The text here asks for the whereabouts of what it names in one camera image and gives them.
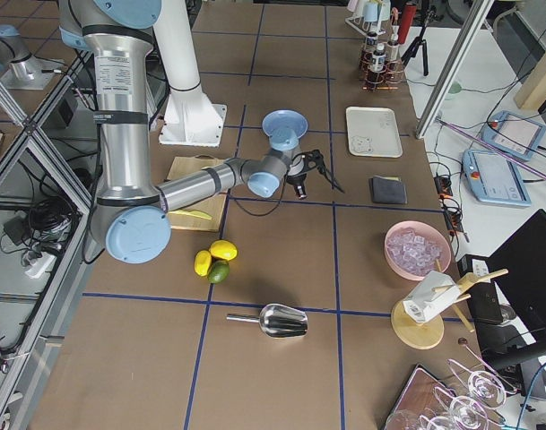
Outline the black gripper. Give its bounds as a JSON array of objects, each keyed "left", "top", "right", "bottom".
[{"left": 285, "top": 150, "right": 325, "bottom": 199}]

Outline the light blue plate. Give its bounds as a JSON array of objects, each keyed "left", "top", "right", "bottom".
[{"left": 262, "top": 109, "right": 308, "bottom": 138}]

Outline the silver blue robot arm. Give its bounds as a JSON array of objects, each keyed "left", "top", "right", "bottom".
[
  {"left": 0, "top": 24, "right": 53, "bottom": 90},
  {"left": 59, "top": 1, "right": 308, "bottom": 263}
]

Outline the dark folded cloth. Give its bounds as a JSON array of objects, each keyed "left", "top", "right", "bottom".
[{"left": 368, "top": 176, "right": 407, "bottom": 204}]

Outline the wooden cutting board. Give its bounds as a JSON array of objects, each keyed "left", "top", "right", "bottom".
[{"left": 167, "top": 156, "right": 227, "bottom": 232}]

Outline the cream rectangular tray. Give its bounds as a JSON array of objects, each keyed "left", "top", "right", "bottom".
[{"left": 345, "top": 107, "right": 403, "bottom": 158}]

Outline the yellow lemon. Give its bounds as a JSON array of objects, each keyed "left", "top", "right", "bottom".
[
  {"left": 209, "top": 239, "right": 238, "bottom": 261},
  {"left": 194, "top": 250, "right": 212, "bottom": 277}
]

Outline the green lime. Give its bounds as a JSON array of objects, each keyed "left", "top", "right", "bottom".
[{"left": 207, "top": 260, "right": 230, "bottom": 284}]

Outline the pink bowl with ice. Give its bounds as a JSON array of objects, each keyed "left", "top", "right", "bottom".
[{"left": 384, "top": 220, "right": 452, "bottom": 280}]

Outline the metal scoop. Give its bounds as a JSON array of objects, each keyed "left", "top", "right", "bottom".
[{"left": 227, "top": 304, "right": 308, "bottom": 338}]

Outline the dark drink bottle front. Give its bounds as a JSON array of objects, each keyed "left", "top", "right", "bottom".
[{"left": 369, "top": 43, "right": 386, "bottom": 73}]

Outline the dark drink bottle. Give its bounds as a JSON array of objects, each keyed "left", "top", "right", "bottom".
[
  {"left": 369, "top": 43, "right": 386, "bottom": 73},
  {"left": 362, "top": 30, "right": 378, "bottom": 63},
  {"left": 386, "top": 26, "right": 399, "bottom": 62}
]

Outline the white paper carton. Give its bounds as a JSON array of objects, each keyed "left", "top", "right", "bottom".
[{"left": 403, "top": 271, "right": 461, "bottom": 323}]

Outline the dark drink bottle middle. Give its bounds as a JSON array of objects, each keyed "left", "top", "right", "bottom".
[{"left": 362, "top": 30, "right": 378, "bottom": 63}]

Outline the dark drink bottle back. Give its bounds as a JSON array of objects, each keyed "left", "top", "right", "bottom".
[{"left": 386, "top": 26, "right": 399, "bottom": 62}]

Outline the mint green bowl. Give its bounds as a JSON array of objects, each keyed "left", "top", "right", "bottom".
[{"left": 446, "top": 81, "right": 463, "bottom": 100}]

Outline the wooden stand with round base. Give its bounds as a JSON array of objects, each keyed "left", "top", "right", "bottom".
[{"left": 391, "top": 269, "right": 508, "bottom": 350}]

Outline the near blue teach pendant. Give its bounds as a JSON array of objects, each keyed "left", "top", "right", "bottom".
[{"left": 462, "top": 150, "right": 532, "bottom": 207}]

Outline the blue teach pendant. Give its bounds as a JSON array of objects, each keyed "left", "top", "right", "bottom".
[
  {"left": 481, "top": 110, "right": 546, "bottom": 161},
  {"left": 462, "top": 150, "right": 532, "bottom": 207}
]

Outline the blue plastic cup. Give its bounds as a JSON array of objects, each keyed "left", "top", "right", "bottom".
[{"left": 362, "top": 0, "right": 390, "bottom": 22}]

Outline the red cylinder tube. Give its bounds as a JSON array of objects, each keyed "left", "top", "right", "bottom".
[{"left": 397, "top": 1, "right": 417, "bottom": 44}]

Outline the far blue teach pendant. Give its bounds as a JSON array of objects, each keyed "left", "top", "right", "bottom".
[{"left": 481, "top": 110, "right": 546, "bottom": 161}]

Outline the black monitor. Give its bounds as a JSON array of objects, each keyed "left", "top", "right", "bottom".
[{"left": 488, "top": 209, "right": 546, "bottom": 370}]

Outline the wine glass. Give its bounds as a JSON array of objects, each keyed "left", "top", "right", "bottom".
[
  {"left": 447, "top": 338, "right": 518, "bottom": 409},
  {"left": 384, "top": 409, "right": 438, "bottom": 430},
  {"left": 433, "top": 385, "right": 505, "bottom": 429}
]

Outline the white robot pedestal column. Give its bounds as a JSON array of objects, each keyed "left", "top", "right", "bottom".
[{"left": 153, "top": 0, "right": 227, "bottom": 147}]

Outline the copper wire bottle rack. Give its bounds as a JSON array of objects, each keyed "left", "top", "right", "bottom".
[{"left": 360, "top": 8, "right": 407, "bottom": 92}]

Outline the white wire cup basket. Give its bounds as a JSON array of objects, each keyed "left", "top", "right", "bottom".
[{"left": 345, "top": 0, "right": 391, "bottom": 35}]

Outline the aluminium frame post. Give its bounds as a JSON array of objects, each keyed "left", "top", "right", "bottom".
[{"left": 415, "top": 0, "right": 493, "bottom": 139}]

